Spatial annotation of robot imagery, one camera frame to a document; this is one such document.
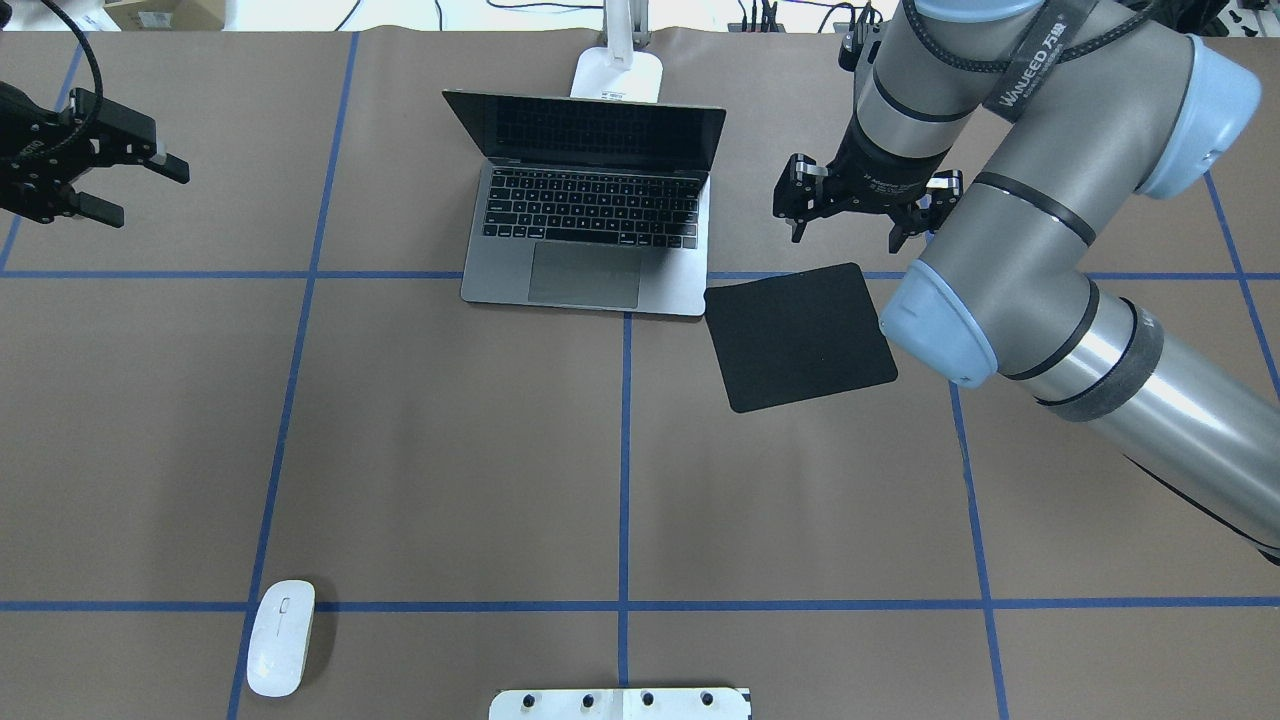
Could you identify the white desk lamp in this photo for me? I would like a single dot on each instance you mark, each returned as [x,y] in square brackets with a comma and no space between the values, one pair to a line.
[620,69]

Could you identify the white mounting plate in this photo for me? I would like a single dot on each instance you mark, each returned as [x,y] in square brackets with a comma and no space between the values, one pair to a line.
[623,703]

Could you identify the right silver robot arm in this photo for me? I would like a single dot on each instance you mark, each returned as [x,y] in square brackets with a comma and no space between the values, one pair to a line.
[1013,131]

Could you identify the black mouse pad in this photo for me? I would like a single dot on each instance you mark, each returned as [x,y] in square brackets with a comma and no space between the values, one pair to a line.
[789,338]

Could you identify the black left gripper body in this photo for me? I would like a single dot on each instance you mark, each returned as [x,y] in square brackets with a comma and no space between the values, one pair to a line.
[22,165]

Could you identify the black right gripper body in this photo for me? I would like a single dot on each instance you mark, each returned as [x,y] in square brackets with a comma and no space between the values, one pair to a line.
[878,177]

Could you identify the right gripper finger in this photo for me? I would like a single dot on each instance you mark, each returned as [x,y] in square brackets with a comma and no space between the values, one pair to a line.
[800,194]
[910,219]

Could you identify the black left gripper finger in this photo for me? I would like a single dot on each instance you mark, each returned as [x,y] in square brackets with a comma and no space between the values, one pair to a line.
[66,202]
[169,166]

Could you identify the white computer mouse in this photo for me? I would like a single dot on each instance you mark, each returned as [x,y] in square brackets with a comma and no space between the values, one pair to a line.
[280,634]

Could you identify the grey laptop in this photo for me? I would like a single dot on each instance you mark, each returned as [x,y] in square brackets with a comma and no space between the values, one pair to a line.
[589,203]

